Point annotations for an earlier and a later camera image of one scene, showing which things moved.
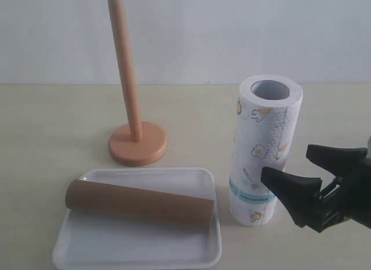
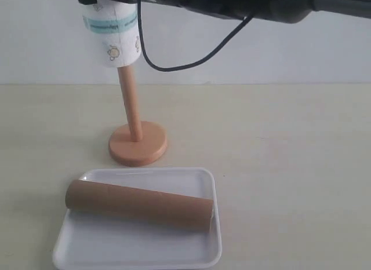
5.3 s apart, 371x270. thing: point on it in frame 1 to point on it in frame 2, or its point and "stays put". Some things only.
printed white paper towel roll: x=266 y=135 to x=116 y=21
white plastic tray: x=92 y=240 stays put
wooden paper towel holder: x=139 y=144 stays put
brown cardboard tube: x=141 y=204 stays put
